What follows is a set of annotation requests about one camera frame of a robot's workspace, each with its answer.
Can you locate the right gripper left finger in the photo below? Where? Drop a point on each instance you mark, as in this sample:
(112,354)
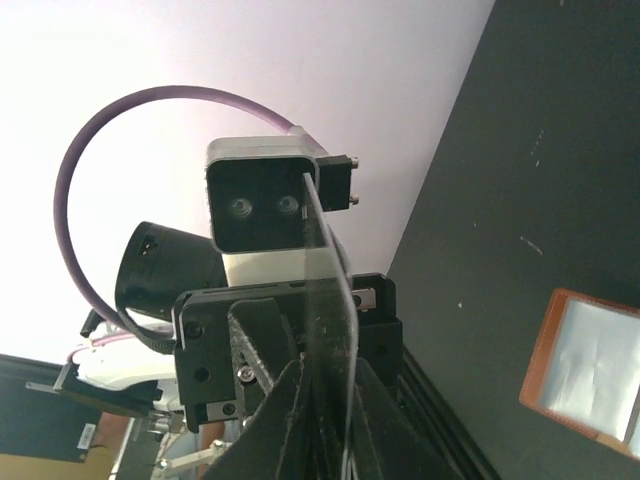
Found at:
(277,444)

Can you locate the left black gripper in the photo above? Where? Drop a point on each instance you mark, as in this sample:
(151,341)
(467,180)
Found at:
(233,343)

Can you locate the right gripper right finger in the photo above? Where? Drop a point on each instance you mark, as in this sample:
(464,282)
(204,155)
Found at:
(384,444)

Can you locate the black credit card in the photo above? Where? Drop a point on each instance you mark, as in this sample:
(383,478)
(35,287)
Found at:
(331,329)

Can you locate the brown leather card holder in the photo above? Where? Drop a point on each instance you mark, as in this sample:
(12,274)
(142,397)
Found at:
(584,369)

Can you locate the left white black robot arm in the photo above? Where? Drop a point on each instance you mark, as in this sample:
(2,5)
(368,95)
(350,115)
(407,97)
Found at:
(161,265)

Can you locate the black monitor background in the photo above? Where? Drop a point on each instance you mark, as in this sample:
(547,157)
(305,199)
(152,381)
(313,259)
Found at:
(47,413)

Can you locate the black aluminium frame rail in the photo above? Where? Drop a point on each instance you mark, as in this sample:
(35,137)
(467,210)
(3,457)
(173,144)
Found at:
(436,422)

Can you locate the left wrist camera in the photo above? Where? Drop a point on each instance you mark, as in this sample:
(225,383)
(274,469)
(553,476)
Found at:
(268,198)

